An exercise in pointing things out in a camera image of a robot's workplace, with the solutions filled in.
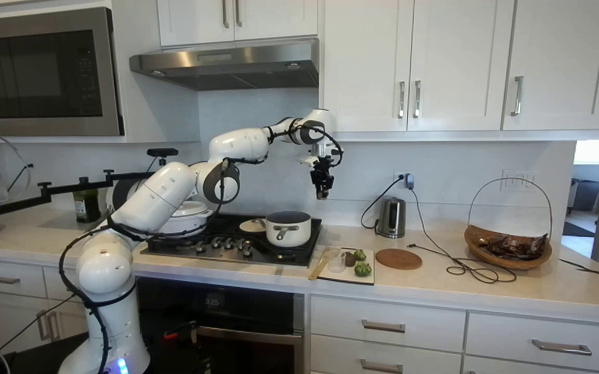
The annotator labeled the stainless electric kettle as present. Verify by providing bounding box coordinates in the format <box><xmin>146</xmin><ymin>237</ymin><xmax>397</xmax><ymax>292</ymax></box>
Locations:
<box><xmin>376</xmin><ymin>196</ymin><xmax>406</xmax><ymax>237</ymax></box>

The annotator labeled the wall power outlet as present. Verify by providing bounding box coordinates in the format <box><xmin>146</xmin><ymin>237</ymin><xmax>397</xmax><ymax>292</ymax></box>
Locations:
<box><xmin>400</xmin><ymin>171</ymin><xmax>417</xmax><ymax>190</ymax></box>

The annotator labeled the green toy vegetable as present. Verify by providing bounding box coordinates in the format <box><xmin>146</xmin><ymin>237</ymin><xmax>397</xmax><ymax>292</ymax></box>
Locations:
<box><xmin>353</xmin><ymin>249</ymin><xmax>367</xmax><ymax>262</ymax></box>
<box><xmin>353</xmin><ymin>262</ymin><xmax>373</xmax><ymax>276</ymax></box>

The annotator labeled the round brown cork trivet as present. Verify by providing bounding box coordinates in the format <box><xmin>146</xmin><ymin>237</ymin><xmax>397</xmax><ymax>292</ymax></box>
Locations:
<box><xmin>375</xmin><ymin>249</ymin><xmax>422</xmax><ymax>270</ymax></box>

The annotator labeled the wooden basket with wire handle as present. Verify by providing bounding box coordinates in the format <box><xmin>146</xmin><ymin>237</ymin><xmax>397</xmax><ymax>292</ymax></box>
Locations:
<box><xmin>464</xmin><ymin>177</ymin><xmax>554</xmax><ymax>270</ymax></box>

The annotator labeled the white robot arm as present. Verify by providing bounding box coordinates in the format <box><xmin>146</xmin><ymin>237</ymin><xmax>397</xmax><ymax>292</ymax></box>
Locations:
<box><xmin>58</xmin><ymin>107</ymin><xmax>344</xmax><ymax>374</ymax></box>

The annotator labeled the black gas cooktop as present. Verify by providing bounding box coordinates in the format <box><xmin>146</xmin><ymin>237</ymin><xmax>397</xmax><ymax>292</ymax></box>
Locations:
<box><xmin>146</xmin><ymin>214</ymin><xmax>323</xmax><ymax>266</ymax></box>

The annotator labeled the black kettle power cable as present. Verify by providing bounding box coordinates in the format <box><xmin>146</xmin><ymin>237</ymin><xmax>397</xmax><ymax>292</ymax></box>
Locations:
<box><xmin>357</xmin><ymin>171</ymin><xmax>520</xmax><ymax>287</ymax></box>

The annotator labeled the white lidded dutch oven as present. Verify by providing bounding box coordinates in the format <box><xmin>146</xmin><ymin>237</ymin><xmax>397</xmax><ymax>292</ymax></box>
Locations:
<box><xmin>160</xmin><ymin>202</ymin><xmax>212</xmax><ymax>234</ymax></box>

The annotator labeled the brown toy object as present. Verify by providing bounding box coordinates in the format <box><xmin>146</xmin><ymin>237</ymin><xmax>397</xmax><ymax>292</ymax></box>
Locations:
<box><xmin>342</xmin><ymin>250</ymin><xmax>356</xmax><ymax>267</ymax></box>

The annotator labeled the light wooden chopping board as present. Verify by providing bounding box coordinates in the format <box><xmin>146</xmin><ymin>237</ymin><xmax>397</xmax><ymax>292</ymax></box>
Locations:
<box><xmin>319</xmin><ymin>247</ymin><xmax>376</xmax><ymax>285</ymax></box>

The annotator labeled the stainless range hood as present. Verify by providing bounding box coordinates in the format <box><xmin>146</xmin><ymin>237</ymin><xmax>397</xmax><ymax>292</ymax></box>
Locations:
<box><xmin>129</xmin><ymin>35</ymin><xmax>319</xmax><ymax>91</ymax></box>

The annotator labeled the black camera tripod arm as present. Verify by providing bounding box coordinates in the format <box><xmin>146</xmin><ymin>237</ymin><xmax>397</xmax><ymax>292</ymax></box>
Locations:
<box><xmin>0</xmin><ymin>167</ymin><xmax>154</xmax><ymax>215</ymax></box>

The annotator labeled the white saucepan with steel handle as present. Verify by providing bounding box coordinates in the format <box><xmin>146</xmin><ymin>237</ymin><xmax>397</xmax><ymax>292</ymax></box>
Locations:
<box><xmin>264</xmin><ymin>212</ymin><xmax>313</xmax><ymax>247</ymax></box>

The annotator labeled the built-in microwave oven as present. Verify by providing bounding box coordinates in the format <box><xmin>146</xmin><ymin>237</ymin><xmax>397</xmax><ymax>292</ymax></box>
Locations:
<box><xmin>0</xmin><ymin>7</ymin><xmax>123</xmax><ymax>137</ymax></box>

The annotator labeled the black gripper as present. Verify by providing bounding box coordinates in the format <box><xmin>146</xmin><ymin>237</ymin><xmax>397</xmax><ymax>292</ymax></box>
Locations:
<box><xmin>310</xmin><ymin>158</ymin><xmax>334</xmax><ymax>198</ymax></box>

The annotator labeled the black oven door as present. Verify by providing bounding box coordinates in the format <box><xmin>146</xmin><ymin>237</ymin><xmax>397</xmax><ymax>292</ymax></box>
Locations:
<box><xmin>137</xmin><ymin>278</ymin><xmax>304</xmax><ymax>374</ymax></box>

